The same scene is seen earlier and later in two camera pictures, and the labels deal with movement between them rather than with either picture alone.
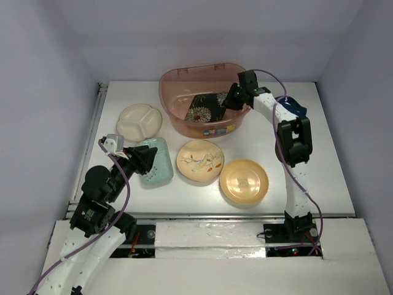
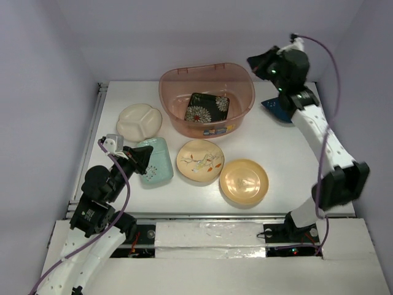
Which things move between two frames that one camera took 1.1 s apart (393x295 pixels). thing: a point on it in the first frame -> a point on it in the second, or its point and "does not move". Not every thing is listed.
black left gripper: x=144 y=162 does not move
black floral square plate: x=207 y=107 does not move
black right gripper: x=229 y=101 -> x=259 y=62
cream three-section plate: x=137 y=123 does not move
